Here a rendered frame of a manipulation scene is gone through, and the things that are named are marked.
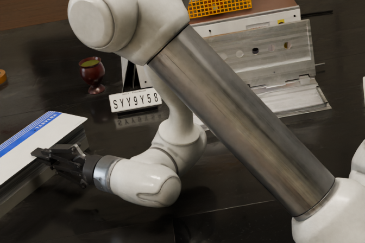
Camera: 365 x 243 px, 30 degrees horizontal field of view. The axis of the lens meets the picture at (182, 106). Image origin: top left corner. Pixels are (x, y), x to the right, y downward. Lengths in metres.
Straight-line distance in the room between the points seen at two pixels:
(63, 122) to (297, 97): 0.69
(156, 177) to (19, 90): 1.04
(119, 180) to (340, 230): 0.62
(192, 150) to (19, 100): 0.92
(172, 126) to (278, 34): 0.58
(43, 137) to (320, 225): 0.98
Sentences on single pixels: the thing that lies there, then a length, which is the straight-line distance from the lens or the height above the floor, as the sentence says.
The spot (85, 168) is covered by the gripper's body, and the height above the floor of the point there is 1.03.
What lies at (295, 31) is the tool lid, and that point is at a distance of 2.08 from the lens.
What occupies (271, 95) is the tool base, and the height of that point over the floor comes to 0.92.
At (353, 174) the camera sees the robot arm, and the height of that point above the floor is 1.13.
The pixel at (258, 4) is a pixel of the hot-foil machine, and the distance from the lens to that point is 2.29.
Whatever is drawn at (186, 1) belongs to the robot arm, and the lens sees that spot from 1.31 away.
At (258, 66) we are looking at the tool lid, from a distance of 2.09.
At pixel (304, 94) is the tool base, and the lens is 2.06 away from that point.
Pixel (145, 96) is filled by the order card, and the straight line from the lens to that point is 2.14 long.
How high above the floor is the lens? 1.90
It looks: 28 degrees down
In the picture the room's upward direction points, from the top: 10 degrees counter-clockwise
